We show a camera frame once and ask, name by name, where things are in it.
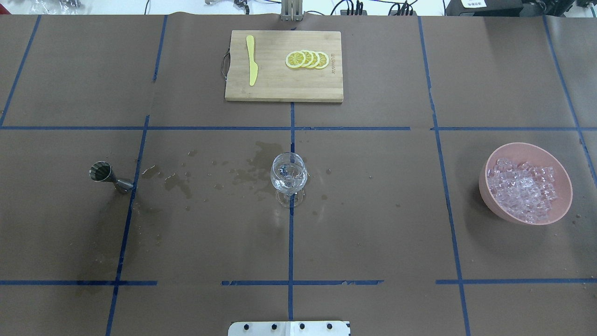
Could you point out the steel cocktail jigger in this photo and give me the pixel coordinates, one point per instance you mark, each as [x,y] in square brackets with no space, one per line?
[102,171]

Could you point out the clear wine glass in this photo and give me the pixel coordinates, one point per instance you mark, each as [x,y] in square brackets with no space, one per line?
[289,176]

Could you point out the pile of ice cubes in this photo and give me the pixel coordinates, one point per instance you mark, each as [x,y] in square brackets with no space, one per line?
[525,190]

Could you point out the bamboo cutting board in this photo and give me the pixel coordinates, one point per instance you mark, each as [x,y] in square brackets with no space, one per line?
[275,81]

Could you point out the lemon slice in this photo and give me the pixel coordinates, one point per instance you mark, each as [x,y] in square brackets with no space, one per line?
[295,59]
[315,59]
[308,58]
[323,60]

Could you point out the yellow plastic knife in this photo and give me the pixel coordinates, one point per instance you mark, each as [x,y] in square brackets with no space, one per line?
[253,66]

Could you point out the pink bowl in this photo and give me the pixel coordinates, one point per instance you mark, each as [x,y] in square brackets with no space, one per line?
[521,152]

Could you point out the aluminium frame post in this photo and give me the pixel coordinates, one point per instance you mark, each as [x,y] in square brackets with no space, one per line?
[292,10]

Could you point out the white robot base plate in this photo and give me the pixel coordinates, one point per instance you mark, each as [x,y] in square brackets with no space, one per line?
[290,328]

